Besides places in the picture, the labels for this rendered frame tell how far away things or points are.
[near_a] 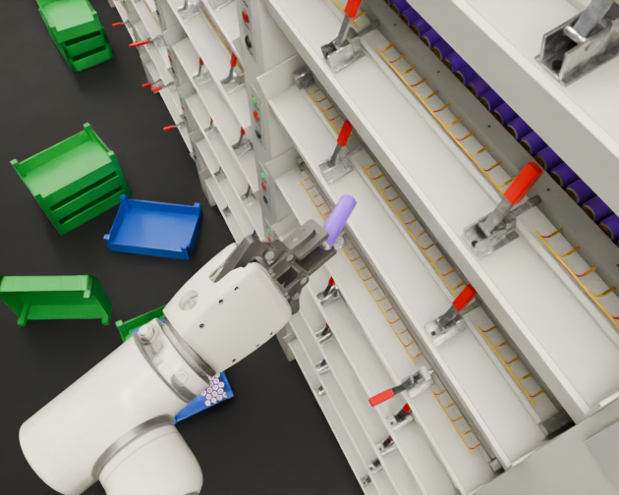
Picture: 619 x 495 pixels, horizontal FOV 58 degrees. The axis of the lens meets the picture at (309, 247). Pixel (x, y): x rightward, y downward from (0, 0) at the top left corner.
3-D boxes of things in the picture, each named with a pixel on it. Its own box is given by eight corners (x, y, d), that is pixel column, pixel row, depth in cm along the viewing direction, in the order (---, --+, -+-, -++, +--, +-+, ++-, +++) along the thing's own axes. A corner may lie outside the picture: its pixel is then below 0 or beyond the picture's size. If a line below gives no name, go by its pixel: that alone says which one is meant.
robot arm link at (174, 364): (120, 317, 53) (146, 297, 53) (168, 360, 59) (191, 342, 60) (153, 373, 47) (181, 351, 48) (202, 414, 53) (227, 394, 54)
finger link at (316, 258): (269, 273, 57) (318, 233, 59) (281, 290, 60) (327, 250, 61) (286, 290, 55) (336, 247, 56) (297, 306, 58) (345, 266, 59)
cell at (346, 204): (355, 208, 60) (328, 254, 57) (339, 200, 60) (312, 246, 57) (358, 198, 58) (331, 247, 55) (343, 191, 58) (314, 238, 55)
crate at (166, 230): (109, 250, 202) (102, 239, 196) (127, 206, 213) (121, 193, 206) (190, 260, 200) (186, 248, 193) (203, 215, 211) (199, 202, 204)
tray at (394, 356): (465, 499, 77) (465, 498, 68) (280, 191, 106) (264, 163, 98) (590, 425, 77) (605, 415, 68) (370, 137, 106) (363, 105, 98)
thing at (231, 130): (266, 214, 127) (246, 183, 114) (178, 57, 156) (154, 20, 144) (343, 168, 126) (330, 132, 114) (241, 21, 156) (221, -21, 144)
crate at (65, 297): (26, 304, 191) (19, 326, 186) (-2, 276, 174) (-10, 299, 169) (113, 303, 191) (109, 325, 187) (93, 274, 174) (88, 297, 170)
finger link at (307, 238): (250, 244, 54) (302, 201, 55) (262, 262, 56) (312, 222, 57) (266, 259, 52) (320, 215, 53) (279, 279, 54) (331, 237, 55)
